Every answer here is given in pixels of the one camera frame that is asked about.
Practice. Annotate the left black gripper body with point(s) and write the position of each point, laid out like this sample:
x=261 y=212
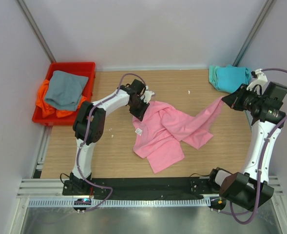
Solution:
x=135 y=108

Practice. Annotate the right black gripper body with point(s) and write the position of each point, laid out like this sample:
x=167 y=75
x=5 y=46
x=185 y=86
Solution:
x=248 y=99

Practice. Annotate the pink t shirt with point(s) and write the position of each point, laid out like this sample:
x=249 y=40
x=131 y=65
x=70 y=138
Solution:
x=163 y=128

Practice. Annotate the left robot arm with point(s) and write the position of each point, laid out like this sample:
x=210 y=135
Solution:
x=89 y=127

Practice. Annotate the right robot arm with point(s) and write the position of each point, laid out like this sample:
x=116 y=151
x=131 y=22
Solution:
x=249 y=188

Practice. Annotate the teal folded t shirt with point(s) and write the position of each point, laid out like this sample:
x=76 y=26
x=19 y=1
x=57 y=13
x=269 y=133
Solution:
x=228 y=79

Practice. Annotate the grey t shirt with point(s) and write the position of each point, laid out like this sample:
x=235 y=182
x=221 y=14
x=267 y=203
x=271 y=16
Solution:
x=65 y=90

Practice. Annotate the orange t shirt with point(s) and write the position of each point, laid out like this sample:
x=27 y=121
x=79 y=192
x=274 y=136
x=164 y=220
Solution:
x=47 y=109

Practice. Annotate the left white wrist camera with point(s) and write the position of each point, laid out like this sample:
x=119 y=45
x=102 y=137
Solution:
x=147 y=95

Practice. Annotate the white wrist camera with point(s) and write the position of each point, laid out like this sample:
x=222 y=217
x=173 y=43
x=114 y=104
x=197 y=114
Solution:
x=147 y=95
x=260 y=79

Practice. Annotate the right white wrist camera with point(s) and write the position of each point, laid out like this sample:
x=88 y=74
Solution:
x=260 y=79

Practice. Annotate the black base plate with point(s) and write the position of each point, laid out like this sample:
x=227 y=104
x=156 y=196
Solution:
x=153 y=188

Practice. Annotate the slotted cable duct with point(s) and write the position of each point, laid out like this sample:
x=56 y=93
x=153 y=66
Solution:
x=85 y=203

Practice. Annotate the right corner metal post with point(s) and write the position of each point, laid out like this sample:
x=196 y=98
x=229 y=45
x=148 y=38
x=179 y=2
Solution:
x=265 y=11

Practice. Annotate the corner metal post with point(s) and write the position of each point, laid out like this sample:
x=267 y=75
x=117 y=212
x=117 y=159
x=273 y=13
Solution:
x=34 y=27
x=265 y=11

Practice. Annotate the left corner metal post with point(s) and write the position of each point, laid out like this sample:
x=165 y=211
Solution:
x=34 y=27

